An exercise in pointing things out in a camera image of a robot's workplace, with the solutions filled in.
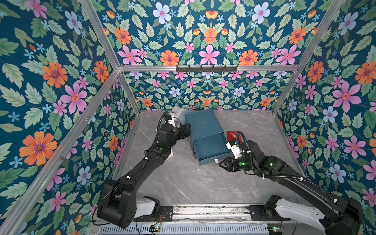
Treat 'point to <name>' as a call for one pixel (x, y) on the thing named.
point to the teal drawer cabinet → (208, 141)
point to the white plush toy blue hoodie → (185, 116)
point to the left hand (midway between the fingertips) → (185, 125)
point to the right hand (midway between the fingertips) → (224, 161)
